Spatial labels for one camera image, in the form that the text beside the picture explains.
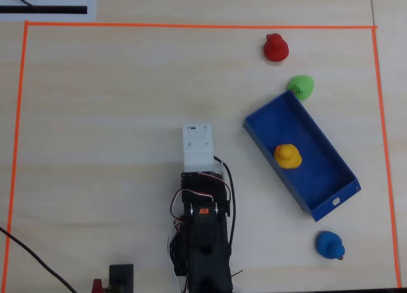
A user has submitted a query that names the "yellow rubber duck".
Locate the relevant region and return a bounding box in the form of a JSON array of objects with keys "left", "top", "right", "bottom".
[{"left": 273, "top": 143, "right": 303, "bottom": 170}]

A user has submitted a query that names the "black camera cable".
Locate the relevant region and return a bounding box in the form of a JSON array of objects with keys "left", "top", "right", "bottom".
[{"left": 212, "top": 155, "right": 238, "bottom": 275}]

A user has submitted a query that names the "white camera box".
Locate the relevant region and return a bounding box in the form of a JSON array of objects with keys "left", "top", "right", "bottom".
[{"left": 182, "top": 123, "right": 214, "bottom": 174}]

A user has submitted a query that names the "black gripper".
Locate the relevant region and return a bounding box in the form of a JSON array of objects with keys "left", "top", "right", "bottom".
[{"left": 181, "top": 169, "right": 225, "bottom": 191}]

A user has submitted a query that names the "orange tape strip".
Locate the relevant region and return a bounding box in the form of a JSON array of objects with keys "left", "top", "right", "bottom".
[
  {"left": 371, "top": 25, "right": 402, "bottom": 289},
  {"left": 24, "top": 20, "right": 378, "bottom": 31},
  {"left": 2, "top": 21, "right": 29, "bottom": 293}
]

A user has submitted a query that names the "red rubber duck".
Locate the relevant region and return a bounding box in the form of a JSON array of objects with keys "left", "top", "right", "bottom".
[{"left": 263, "top": 32, "right": 290, "bottom": 63}]

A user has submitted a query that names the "green rubber duck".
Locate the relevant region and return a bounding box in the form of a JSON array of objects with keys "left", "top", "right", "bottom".
[{"left": 287, "top": 74, "right": 315, "bottom": 100}]

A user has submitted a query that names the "blue rubber duck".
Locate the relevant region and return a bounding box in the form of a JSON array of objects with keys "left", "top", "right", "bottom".
[{"left": 315, "top": 230, "right": 346, "bottom": 261}]

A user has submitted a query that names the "blue rectangular open box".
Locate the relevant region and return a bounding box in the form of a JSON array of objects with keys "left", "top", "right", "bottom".
[{"left": 242, "top": 89, "right": 362, "bottom": 223}]

